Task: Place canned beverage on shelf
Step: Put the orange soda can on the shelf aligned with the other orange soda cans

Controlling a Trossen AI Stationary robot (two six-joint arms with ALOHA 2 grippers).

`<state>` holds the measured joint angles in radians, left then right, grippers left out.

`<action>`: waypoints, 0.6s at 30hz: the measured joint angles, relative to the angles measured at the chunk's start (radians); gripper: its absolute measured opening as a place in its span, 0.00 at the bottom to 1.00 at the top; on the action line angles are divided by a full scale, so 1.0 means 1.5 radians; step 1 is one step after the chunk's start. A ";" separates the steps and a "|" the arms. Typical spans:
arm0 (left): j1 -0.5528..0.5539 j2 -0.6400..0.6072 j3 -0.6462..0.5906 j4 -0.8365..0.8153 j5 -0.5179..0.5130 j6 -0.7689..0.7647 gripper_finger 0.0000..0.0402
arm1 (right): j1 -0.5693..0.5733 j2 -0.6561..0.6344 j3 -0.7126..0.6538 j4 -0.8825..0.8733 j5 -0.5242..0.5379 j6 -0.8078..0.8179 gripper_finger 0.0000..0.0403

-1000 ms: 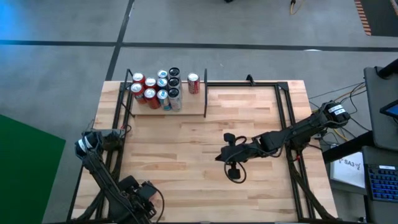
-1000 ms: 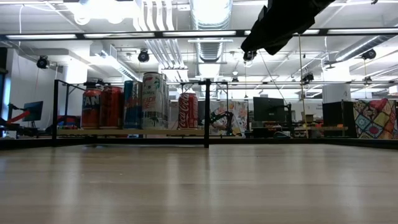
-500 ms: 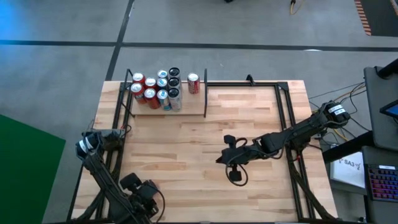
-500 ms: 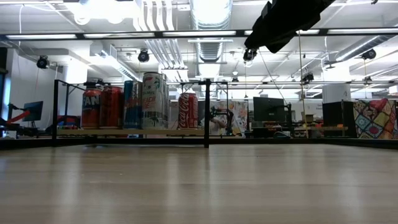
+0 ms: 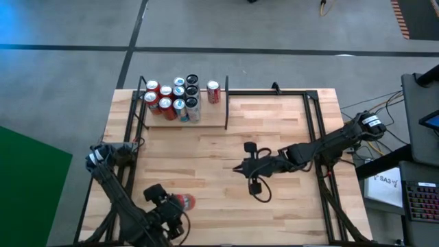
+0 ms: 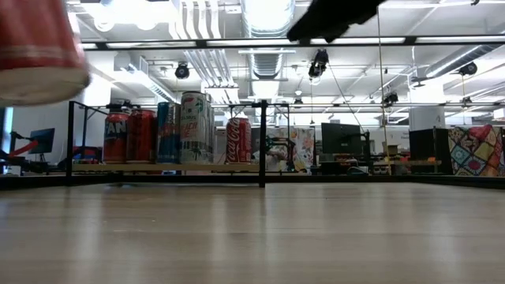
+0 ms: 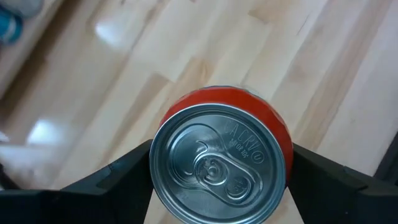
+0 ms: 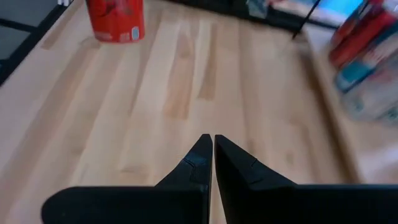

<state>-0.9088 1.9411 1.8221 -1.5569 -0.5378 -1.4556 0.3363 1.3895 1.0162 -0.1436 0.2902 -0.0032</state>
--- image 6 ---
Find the slim silver beverage can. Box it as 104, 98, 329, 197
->
156, 101, 181, 165

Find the black aluminium table frame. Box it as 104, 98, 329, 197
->
0, 171, 505, 192

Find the computer monitor on arm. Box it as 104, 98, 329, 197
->
27, 127, 56, 155

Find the black computer monitor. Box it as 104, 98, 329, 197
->
320, 121, 363, 155

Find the black cabinet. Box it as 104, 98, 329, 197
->
409, 128, 453, 174

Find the floral patterned cloth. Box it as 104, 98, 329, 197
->
266, 125, 316, 174

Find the Celsius Peach Vibe can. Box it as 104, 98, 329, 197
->
179, 90, 214, 166

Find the red padded bar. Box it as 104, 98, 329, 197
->
6, 140, 41, 159

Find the red soda can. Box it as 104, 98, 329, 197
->
0, 0, 91, 107

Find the colourful patchwork quilt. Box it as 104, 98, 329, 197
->
447, 125, 505, 178

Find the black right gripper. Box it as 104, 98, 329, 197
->
286, 0, 386, 43

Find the Coca-Cola Star Wars can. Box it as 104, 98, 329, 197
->
225, 117, 253, 166

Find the red workshop equipment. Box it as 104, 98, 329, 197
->
70, 145, 104, 165

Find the red Fanta can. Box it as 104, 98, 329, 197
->
103, 110, 130, 165

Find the Coca-Cola can black script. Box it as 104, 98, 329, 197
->
126, 108, 158, 165

